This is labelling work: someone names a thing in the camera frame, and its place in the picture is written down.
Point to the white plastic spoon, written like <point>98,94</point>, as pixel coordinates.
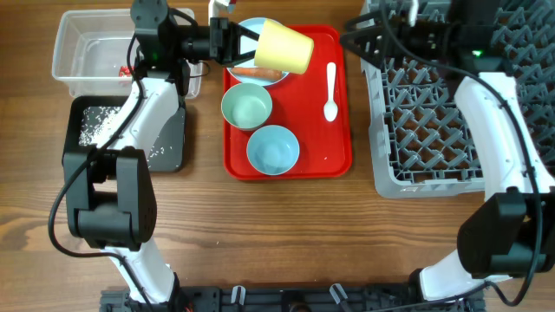
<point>330,108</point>

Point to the light blue plate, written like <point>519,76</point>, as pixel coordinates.
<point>247,44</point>

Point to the grey dishwasher rack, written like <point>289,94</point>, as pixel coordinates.
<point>419,141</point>

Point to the clear plastic bin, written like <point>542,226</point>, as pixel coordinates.
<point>90,50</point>

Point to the yellow plastic cup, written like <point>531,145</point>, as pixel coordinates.
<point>282,48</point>

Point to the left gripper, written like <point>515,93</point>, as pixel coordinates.
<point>225,42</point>

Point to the red snack wrapper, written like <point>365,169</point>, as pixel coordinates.
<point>124,71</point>

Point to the white rice leftovers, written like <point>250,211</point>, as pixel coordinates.
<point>165,154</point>

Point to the light blue bowl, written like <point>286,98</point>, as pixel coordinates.
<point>273,150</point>

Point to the green bowl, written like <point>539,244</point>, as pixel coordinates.
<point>246,106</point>

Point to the orange carrot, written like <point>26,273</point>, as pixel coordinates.
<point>259,73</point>

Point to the red serving tray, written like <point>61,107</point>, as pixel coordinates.
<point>298,101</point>

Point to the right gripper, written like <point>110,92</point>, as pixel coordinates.
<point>385,48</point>

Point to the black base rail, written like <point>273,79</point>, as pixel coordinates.
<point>375,297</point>

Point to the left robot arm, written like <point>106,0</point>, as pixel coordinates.
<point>107,187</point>

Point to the black plastic tray bin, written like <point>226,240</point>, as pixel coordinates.
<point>79,103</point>

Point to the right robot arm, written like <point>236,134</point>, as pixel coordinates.
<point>512,233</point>

